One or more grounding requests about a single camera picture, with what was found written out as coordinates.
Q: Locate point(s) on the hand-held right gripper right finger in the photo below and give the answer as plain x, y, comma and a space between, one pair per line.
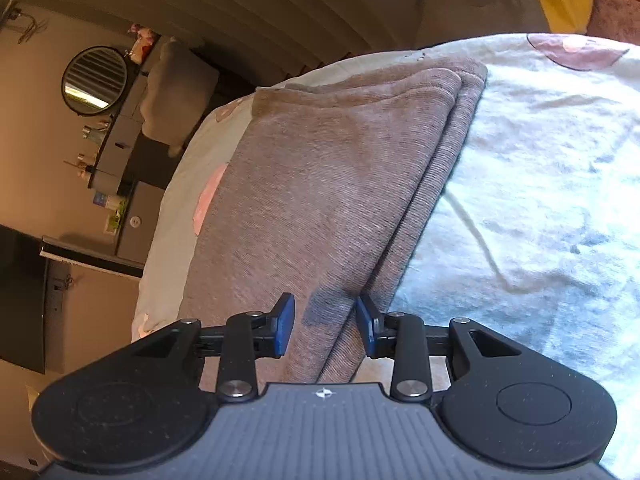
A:
365, 330

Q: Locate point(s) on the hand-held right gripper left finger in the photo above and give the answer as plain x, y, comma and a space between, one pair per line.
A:
285, 325

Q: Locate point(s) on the grey pants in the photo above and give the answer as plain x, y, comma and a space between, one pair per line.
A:
325, 185

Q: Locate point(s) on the grey nightstand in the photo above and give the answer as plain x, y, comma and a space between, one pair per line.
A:
142, 222

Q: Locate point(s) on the green leafy decoration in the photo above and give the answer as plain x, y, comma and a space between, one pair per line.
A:
112, 224

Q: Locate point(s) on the white tower fan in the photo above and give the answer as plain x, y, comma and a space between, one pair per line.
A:
90, 258

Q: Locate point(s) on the mushroom print bed sheet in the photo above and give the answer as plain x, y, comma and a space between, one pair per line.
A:
525, 185

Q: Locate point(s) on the blue and white box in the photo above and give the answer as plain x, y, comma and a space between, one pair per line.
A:
100, 199

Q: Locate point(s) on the small white bottle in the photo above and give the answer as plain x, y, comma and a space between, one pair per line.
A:
86, 174

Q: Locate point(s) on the grey vanity desk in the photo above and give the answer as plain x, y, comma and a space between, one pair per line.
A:
122, 130

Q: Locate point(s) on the beige shell-back chair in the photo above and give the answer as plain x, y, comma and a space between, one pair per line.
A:
175, 95

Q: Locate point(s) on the light cosmetic bottle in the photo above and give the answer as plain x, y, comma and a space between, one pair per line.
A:
87, 156

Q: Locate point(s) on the reed diffuser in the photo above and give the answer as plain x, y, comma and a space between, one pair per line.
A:
80, 162

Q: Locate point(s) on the clear glass bottle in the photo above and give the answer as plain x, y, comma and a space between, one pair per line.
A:
92, 130
96, 138

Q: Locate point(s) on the round black-framed mirror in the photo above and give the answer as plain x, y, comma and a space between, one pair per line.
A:
95, 79

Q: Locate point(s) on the beige curtain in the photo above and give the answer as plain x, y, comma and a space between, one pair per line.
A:
260, 5

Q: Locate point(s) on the pink pig plush toy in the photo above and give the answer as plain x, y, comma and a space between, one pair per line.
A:
141, 32

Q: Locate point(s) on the pink fluffy blanket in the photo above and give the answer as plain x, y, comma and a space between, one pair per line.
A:
617, 12

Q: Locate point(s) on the wall-mounted black television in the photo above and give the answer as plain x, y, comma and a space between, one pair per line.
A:
20, 300

